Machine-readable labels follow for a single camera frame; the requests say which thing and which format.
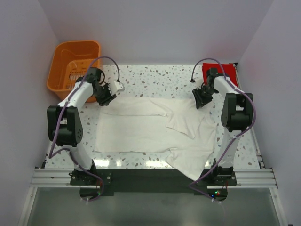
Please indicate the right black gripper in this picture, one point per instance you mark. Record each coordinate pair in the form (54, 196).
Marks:
(200, 101)

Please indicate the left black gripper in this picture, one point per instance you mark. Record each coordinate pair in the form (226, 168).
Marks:
(109, 98)

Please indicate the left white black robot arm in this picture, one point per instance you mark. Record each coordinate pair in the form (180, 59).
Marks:
(64, 124)

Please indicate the red folded t shirt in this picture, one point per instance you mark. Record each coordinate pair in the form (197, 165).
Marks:
(229, 70)

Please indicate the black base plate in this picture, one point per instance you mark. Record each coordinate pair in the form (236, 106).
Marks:
(107, 182)

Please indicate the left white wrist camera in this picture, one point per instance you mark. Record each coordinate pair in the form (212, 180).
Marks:
(116, 86)

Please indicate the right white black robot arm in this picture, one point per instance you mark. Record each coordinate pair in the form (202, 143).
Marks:
(236, 116)

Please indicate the orange plastic basket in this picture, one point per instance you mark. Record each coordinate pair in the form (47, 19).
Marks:
(70, 61)

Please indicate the white t shirt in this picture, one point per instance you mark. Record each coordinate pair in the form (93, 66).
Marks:
(157, 125)

